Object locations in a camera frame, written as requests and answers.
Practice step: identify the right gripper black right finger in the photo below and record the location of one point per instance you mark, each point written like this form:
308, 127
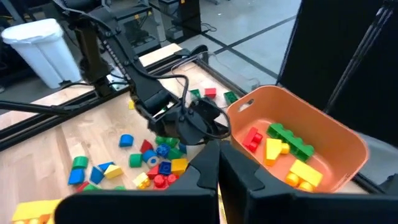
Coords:
280, 208

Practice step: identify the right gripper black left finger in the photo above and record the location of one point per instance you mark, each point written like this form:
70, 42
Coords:
140, 208

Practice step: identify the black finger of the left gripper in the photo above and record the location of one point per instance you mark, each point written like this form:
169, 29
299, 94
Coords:
196, 130
164, 126

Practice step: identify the small blue block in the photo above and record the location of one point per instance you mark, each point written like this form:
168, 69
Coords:
76, 176
96, 175
183, 148
165, 168
163, 150
126, 140

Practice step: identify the small yellow block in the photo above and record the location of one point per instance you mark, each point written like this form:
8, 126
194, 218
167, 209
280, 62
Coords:
141, 180
179, 166
132, 104

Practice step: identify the red triangle block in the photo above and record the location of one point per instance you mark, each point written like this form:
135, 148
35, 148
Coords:
146, 147

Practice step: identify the green long studded block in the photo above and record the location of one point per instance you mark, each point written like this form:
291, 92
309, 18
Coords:
290, 141
120, 188

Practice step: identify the small cylinder block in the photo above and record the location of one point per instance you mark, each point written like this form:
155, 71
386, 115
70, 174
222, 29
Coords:
151, 159

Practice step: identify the red building block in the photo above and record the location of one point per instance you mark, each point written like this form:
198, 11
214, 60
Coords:
252, 140
165, 181

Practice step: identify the small red block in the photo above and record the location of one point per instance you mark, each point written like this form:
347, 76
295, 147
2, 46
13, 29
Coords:
154, 171
210, 92
82, 186

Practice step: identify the yellow building block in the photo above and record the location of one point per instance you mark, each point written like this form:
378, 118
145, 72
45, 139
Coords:
273, 149
34, 210
306, 172

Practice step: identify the orange plastic bin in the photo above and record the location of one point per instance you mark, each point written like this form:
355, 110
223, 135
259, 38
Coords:
326, 124

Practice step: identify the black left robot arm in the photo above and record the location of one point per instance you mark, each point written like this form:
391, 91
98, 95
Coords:
146, 88

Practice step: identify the yellow triangle block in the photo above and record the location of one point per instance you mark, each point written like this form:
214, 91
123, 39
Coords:
113, 171

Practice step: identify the small green studded block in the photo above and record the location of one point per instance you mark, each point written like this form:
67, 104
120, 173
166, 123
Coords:
230, 97

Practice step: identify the blue triangle block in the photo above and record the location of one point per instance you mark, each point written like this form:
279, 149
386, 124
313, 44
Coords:
106, 165

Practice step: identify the black equipment rack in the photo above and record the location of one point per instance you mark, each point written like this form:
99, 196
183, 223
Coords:
189, 18

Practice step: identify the white trash bin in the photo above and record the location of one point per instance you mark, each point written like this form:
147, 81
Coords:
43, 53

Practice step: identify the black folding screen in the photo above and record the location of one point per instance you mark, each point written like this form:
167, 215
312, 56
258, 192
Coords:
326, 46

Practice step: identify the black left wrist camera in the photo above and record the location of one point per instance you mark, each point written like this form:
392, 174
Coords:
206, 110

